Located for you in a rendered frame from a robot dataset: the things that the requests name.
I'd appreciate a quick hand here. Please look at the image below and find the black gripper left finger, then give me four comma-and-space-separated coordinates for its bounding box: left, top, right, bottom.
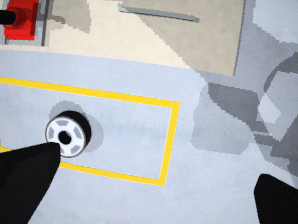
0, 141, 61, 224

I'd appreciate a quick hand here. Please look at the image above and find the yellow rectangular outline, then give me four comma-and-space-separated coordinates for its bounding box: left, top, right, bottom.
0, 77, 180, 186

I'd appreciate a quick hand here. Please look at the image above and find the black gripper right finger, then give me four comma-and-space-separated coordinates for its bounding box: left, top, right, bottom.
254, 173, 298, 224

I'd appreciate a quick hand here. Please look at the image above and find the black wheel with grey rim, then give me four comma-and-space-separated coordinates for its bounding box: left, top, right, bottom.
45, 111, 92, 159

